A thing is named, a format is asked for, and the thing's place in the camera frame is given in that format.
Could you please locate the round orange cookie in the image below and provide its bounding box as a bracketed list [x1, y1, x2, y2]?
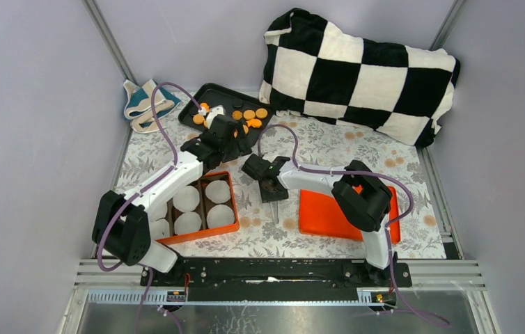
[192, 113, 205, 125]
[243, 109, 256, 121]
[255, 108, 269, 119]
[232, 110, 243, 120]

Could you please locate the black baking tray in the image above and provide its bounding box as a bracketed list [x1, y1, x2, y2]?
[178, 83, 275, 146]

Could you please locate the orange compartment box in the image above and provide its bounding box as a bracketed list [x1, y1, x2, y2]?
[156, 171, 239, 245]

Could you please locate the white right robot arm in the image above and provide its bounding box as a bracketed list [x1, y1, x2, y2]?
[242, 154, 395, 287]

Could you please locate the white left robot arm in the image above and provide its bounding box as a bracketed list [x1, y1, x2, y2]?
[91, 113, 252, 286]

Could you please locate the orange fish shaped cookie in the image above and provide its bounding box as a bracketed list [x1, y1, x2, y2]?
[246, 118, 263, 129]
[201, 102, 210, 112]

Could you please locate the black round sandwich cookie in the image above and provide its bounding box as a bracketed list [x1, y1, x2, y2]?
[232, 99, 244, 109]

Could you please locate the white paper cupcake liner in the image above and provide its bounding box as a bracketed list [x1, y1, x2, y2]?
[174, 212, 202, 235]
[206, 205, 235, 229]
[149, 218, 170, 240]
[173, 186, 200, 213]
[205, 180, 231, 204]
[150, 202, 168, 221]

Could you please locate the orange box lid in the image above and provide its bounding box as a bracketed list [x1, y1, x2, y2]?
[299, 186, 401, 244]

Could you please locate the floral table mat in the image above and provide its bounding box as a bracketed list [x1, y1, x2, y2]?
[98, 90, 448, 260]

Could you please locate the teal beige folded cloth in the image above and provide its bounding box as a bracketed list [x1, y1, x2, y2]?
[123, 79, 180, 134]

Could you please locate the black white checkered pillow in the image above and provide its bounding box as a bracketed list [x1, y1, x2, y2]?
[259, 8, 460, 147]

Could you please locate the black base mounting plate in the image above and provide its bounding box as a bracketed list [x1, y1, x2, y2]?
[140, 257, 412, 302]

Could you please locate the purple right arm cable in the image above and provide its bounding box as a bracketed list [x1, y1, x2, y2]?
[256, 123, 453, 329]

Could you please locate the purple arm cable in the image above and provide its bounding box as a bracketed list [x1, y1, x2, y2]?
[256, 123, 453, 329]
[96, 81, 205, 273]

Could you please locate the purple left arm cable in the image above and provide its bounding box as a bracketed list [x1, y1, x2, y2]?
[96, 81, 205, 273]

